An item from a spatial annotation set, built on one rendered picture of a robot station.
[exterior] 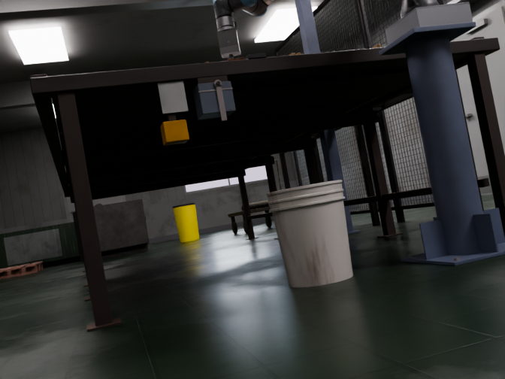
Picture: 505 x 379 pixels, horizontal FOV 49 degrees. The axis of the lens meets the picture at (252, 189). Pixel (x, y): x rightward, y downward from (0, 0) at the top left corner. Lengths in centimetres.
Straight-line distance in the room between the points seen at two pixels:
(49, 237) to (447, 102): 842
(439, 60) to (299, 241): 87
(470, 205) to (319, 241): 59
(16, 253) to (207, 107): 810
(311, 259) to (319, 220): 14
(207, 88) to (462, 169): 102
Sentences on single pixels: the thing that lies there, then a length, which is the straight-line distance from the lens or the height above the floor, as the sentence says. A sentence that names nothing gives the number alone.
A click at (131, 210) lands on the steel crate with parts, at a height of 66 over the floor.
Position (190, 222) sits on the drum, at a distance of 956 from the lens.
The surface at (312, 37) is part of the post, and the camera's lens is 469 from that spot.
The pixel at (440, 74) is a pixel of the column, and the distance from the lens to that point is 224.
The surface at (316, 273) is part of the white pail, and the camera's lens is 205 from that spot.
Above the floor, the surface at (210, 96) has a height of 77.
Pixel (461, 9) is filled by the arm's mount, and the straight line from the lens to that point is 235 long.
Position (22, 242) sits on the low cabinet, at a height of 49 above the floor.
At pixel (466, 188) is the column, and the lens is 222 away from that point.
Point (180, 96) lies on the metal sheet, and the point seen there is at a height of 79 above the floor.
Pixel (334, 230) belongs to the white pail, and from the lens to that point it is 205.
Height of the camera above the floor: 31
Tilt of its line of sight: 2 degrees up
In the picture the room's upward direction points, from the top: 10 degrees counter-clockwise
